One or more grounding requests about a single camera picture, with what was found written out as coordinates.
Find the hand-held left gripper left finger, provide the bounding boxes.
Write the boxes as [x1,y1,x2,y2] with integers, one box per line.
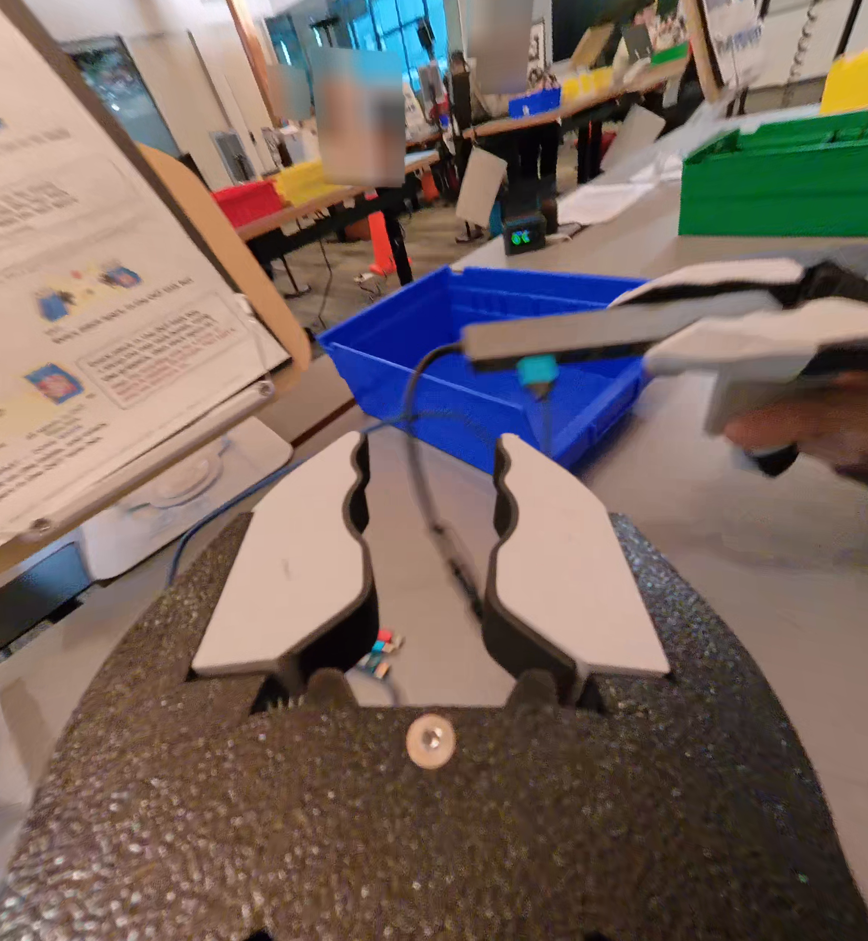
[190,431,379,677]

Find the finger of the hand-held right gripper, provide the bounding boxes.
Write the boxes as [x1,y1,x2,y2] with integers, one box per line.
[642,296,868,379]
[609,256,807,311]

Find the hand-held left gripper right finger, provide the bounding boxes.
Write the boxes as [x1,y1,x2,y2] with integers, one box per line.
[484,432,672,701]

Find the braided multi-head charging cable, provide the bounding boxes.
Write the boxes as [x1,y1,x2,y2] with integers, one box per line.
[357,627,407,683]

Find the black hub cable with plug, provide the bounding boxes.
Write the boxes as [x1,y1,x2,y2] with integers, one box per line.
[402,342,488,620]

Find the slim grey USB hub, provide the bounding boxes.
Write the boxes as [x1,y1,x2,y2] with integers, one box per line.
[462,300,773,373]

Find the blue cable with teal plug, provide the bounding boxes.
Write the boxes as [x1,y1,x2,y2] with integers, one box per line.
[168,356,560,585]

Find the blue plastic bin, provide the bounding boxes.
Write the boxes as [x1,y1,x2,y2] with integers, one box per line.
[318,265,651,475]

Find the person's right hand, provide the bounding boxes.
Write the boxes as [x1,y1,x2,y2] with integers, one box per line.
[723,370,868,466]

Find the green plastic bin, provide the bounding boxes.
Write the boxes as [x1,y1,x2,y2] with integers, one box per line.
[678,101,868,238]

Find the white paper sheets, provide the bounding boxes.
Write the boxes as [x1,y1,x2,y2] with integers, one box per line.
[556,178,660,226]

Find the small device with green display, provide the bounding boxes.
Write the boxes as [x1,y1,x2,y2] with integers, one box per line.
[504,213,548,257]

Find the large yellow plastic bin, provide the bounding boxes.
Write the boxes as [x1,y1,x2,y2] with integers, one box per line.
[820,43,868,116]

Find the small blue bin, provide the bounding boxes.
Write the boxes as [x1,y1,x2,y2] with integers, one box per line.
[507,87,564,121]

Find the hanging white board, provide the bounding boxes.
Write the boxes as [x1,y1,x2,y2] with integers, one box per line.
[454,146,509,229]

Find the black stand base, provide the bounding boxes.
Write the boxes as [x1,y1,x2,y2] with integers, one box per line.
[0,540,96,671]

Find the tan wooden board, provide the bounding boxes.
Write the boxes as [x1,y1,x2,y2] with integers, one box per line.
[139,142,312,372]

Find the orange cone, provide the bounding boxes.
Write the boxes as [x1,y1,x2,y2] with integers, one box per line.
[365,211,410,277]

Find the printed instruction sheet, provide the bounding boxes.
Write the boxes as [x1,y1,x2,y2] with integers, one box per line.
[0,0,292,569]

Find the red plastic bin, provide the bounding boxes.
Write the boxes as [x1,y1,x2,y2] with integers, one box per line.
[212,178,288,229]

